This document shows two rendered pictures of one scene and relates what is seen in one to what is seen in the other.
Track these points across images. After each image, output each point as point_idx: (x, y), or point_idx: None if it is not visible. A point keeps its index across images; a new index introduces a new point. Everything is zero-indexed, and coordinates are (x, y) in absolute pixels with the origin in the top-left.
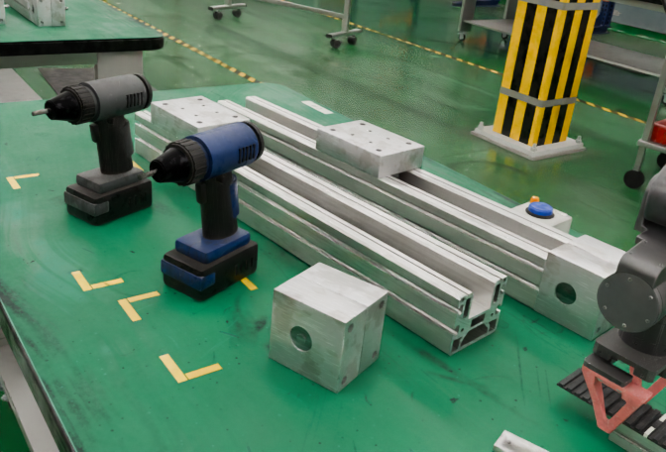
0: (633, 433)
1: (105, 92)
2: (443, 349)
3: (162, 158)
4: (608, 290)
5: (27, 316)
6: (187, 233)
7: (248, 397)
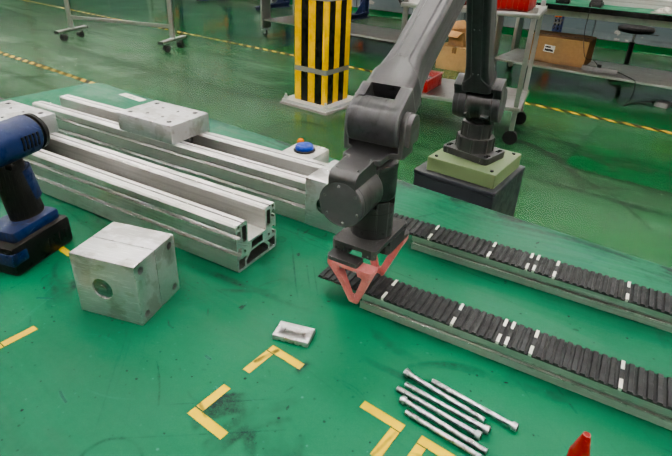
0: (374, 299)
1: None
2: (233, 269)
3: None
4: (326, 198)
5: None
6: None
7: (61, 348)
